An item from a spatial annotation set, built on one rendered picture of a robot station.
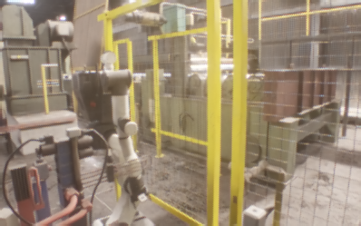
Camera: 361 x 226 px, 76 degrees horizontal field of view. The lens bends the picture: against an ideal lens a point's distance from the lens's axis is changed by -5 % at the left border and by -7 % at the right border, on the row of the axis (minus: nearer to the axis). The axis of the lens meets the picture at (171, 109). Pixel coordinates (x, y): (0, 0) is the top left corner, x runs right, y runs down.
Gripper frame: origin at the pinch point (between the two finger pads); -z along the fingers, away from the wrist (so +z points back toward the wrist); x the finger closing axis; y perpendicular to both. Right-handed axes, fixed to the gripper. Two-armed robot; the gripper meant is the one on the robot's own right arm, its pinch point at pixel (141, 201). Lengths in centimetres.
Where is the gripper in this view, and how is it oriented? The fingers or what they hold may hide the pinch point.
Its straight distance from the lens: 162.5
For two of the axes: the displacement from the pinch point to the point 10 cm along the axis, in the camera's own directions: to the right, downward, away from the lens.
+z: -1.9, -9.4, -2.7
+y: -5.5, -1.2, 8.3
